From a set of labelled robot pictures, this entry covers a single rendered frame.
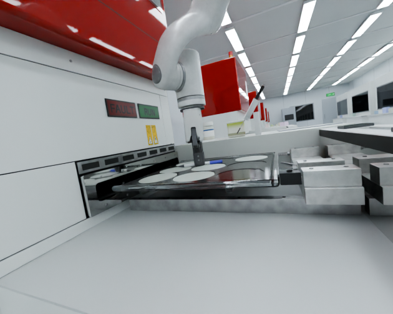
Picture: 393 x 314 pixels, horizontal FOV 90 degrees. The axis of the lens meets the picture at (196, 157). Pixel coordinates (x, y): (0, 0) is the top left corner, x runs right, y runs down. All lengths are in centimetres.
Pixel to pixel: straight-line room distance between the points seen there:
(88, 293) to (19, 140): 28
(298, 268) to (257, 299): 7
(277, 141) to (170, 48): 45
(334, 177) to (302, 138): 37
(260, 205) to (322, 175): 13
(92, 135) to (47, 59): 17
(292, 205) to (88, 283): 35
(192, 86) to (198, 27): 14
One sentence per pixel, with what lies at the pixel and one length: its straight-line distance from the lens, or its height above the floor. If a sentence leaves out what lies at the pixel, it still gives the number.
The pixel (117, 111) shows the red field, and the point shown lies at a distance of 60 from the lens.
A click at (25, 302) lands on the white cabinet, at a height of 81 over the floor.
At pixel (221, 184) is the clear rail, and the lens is 36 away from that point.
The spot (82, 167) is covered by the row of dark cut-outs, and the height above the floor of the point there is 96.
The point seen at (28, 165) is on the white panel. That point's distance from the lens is 45.
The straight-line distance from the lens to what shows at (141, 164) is 63.
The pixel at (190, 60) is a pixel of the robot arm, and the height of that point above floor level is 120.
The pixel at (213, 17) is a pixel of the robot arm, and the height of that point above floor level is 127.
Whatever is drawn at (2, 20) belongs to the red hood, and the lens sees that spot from 50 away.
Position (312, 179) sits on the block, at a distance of 38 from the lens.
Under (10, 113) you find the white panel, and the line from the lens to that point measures 46.
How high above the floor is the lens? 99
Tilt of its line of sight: 6 degrees down
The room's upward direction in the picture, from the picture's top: 8 degrees counter-clockwise
